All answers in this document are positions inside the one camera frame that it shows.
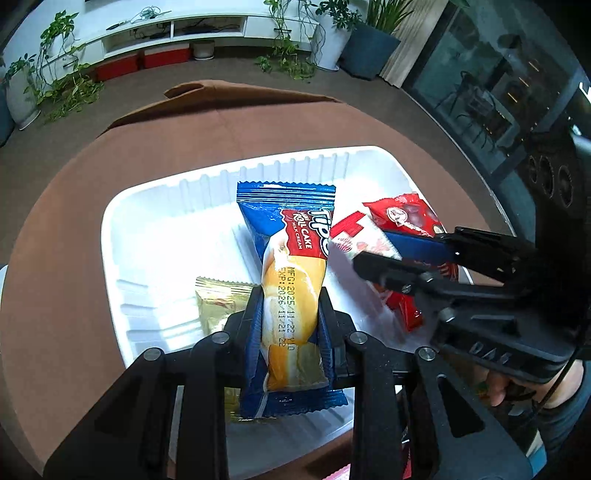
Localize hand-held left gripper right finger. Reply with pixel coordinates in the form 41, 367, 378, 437
316, 286, 532, 480

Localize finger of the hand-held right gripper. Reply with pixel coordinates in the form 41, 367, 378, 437
353, 251, 509, 325
385, 226, 539, 288

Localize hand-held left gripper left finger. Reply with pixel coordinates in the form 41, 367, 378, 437
44, 285, 269, 480

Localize red and white snack packet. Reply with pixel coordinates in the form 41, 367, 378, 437
330, 210, 426, 333

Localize blue roll cake packet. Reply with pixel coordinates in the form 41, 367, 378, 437
236, 181, 348, 420

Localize white plastic tray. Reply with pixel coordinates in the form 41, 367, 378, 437
100, 146, 476, 480

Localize person's right hand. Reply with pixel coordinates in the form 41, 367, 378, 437
478, 368, 509, 408

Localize gold snack packet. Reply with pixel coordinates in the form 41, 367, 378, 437
194, 276, 254, 422

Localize glass sliding door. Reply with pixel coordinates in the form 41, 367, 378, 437
402, 0, 591, 178

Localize large dark blue pot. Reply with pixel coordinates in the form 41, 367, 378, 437
341, 22, 402, 80

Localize beige curtain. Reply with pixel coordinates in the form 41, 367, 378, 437
381, 0, 455, 88

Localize tall white plant pot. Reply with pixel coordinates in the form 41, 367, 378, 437
314, 14, 354, 71

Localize hanging vine plant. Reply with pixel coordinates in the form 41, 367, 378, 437
256, 0, 320, 80

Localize tall broad-leaf plant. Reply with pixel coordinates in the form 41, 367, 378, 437
365, 0, 416, 33

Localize brown cardboard sheet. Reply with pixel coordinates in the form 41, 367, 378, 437
99, 82, 345, 139

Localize bushy green plant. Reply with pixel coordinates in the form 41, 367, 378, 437
318, 0, 363, 31

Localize red storage box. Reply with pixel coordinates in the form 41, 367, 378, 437
141, 45, 192, 69
95, 54, 140, 83

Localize trailing vine plant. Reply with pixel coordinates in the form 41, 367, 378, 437
4, 11, 105, 123

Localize white tv cabinet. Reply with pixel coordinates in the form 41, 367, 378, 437
76, 0, 324, 58

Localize blue plant pot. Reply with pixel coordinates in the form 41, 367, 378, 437
0, 83, 14, 145

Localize tangled cables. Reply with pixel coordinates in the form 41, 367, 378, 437
106, 6, 162, 31

